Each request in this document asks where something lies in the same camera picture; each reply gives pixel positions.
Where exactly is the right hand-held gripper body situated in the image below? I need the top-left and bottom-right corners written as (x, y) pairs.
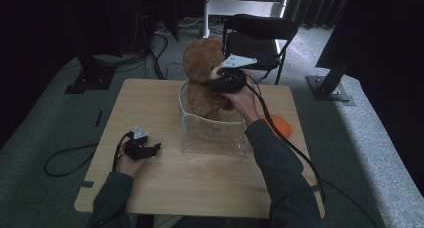
top-left (221, 53), bottom-right (258, 94)

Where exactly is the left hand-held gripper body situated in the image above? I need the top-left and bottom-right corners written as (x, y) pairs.
top-left (123, 125), bottom-right (150, 162)

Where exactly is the brown teddy bear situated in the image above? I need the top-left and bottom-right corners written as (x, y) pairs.
top-left (182, 35), bottom-right (235, 121)

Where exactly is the clear plastic container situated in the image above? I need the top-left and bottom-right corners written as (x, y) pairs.
top-left (177, 78), bottom-right (252, 159)

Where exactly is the orange plush toy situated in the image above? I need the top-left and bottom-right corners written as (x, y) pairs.
top-left (259, 113), bottom-right (296, 139)

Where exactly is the person's left hand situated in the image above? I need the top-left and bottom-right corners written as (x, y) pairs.
top-left (116, 151), bottom-right (147, 179)

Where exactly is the person's right hand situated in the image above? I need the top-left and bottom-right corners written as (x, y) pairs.
top-left (223, 83), bottom-right (261, 127)

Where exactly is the black folding chair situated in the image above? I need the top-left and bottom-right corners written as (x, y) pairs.
top-left (221, 13), bottom-right (300, 86)

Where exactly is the black stand base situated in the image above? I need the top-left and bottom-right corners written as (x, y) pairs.
top-left (64, 52), bottom-right (117, 95)

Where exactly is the grey curtain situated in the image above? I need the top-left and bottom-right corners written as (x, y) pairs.
top-left (286, 0), bottom-right (355, 30)

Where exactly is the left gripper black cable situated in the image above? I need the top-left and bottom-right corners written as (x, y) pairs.
top-left (112, 130), bottom-right (135, 172)

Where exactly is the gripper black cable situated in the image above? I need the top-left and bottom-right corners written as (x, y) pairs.
top-left (112, 130), bottom-right (135, 172)
top-left (244, 73), bottom-right (379, 228)

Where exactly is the thin black cable loop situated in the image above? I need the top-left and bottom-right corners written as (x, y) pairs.
top-left (164, 61), bottom-right (188, 80)

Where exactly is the white desk frame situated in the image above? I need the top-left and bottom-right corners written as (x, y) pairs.
top-left (199, 0), bottom-right (292, 59)

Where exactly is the thick black floor cable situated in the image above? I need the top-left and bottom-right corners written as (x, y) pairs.
top-left (147, 31), bottom-right (168, 81)

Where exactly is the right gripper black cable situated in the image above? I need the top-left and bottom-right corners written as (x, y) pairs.
top-left (244, 73), bottom-right (379, 228)

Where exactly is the black cable loop on floor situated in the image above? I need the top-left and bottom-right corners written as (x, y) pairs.
top-left (43, 142), bottom-right (100, 178)

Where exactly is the metal stand with base plate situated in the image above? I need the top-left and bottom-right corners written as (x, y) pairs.
top-left (305, 52), bottom-right (357, 106)

